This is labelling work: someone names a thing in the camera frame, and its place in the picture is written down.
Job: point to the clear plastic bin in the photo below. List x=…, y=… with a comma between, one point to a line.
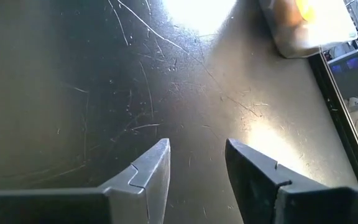
x=294, y=40

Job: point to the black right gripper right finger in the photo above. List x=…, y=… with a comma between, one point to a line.
x=306, y=205

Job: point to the dark equipment box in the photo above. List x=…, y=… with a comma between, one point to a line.
x=350, y=74

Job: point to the yellow lemon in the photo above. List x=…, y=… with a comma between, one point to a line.
x=305, y=9

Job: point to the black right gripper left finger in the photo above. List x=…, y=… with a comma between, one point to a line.
x=73, y=207

